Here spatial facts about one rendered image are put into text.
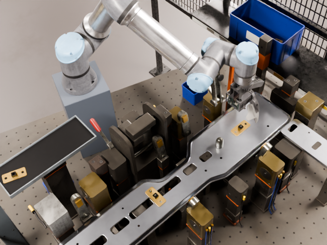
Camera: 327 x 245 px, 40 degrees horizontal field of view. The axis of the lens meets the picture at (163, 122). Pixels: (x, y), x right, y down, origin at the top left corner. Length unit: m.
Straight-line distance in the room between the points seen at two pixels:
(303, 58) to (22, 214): 1.45
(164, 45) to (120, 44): 2.28
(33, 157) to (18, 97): 1.86
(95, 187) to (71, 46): 0.55
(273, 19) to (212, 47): 0.71
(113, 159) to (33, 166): 0.29
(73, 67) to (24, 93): 1.76
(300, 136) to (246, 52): 0.54
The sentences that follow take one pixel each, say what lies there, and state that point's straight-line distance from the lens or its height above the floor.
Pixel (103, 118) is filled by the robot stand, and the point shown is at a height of 0.93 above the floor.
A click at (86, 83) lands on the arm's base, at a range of 1.88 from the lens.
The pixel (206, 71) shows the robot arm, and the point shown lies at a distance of 1.46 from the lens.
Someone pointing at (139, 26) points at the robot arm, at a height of 1.56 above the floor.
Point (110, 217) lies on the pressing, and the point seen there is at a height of 1.00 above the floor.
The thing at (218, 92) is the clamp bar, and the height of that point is 1.10.
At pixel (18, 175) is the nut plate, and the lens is 1.66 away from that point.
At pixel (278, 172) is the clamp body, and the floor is 1.02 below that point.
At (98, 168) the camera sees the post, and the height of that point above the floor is 1.10.
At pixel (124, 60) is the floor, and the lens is 3.58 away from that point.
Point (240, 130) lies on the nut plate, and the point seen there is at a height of 1.00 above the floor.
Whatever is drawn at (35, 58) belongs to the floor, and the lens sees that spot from 3.78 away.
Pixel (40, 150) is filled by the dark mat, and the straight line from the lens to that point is 1.70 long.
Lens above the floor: 2.50
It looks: 53 degrees down
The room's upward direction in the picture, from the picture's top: 5 degrees counter-clockwise
